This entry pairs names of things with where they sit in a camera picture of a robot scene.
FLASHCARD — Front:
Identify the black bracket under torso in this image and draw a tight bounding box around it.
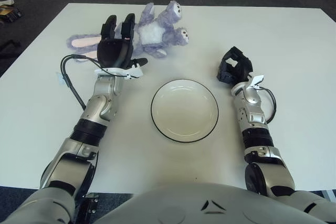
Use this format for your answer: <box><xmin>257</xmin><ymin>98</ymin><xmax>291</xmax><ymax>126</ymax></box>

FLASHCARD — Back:
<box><xmin>78</xmin><ymin>193</ymin><xmax>100</xmax><ymax>224</ymax></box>

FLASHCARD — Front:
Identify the black object on floor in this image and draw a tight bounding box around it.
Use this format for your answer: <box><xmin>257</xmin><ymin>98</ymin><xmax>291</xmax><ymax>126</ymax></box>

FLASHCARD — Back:
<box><xmin>0</xmin><ymin>39</ymin><xmax>21</xmax><ymax>57</ymax></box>

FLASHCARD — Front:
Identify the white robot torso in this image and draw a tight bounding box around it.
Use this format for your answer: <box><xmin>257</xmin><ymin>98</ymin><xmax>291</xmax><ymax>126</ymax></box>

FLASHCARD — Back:
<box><xmin>91</xmin><ymin>182</ymin><xmax>310</xmax><ymax>224</ymax></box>

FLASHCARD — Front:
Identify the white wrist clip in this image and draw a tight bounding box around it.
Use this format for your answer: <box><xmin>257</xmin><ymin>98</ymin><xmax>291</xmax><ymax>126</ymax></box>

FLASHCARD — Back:
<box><xmin>248</xmin><ymin>75</ymin><xmax>265</xmax><ymax>90</ymax></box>
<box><xmin>122</xmin><ymin>66</ymin><xmax>144</xmax><ymax>81</ymax></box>

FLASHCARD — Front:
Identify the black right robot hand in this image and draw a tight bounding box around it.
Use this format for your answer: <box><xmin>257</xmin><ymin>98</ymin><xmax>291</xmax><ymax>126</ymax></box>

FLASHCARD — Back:
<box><xmin>216</xmin><ymin>46</ymin><xmax>254</xmax><ymax>84</ymax></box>

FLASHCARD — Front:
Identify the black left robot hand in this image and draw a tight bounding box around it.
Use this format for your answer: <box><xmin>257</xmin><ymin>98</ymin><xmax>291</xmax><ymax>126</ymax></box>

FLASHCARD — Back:
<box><xmin>97</xmin><ymin>13</ymin><xmax>148</xmax><ymax>71</ymax></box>

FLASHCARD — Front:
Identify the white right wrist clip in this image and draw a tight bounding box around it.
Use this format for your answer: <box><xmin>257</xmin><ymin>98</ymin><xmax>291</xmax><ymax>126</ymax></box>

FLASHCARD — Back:
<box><xmin>248</xmin><ymin>75</ymin><xmax>265</xmax><ymax>90</ymax></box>

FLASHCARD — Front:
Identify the white plate black rim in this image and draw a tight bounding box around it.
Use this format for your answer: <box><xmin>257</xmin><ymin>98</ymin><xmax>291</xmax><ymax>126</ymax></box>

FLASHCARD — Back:
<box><xmin>150</xmin><ymin>78</ymin><xmax>219</xmax><ymax>145</ymax></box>

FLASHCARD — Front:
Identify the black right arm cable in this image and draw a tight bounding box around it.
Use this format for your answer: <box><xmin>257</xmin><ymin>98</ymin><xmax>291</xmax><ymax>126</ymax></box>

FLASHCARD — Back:
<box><xmin>258</xmin><ymin>86</ymin><xmax>277</xmax><ymax>124</ymax></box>

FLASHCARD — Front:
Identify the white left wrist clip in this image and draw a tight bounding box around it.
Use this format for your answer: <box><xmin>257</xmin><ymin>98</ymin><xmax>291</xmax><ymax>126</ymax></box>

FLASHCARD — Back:
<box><xmin>122</xmin><ymin>66</ymin><xmax>144</xmax><ymax>81</ymax></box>

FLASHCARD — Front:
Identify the purple plush bunny doll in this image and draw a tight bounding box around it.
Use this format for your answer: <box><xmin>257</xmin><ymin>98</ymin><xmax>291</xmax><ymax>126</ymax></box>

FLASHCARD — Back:
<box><xmin>65</xmin><ymin>0</ymin><xmax>190</xmax><ymax>63</ymax></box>

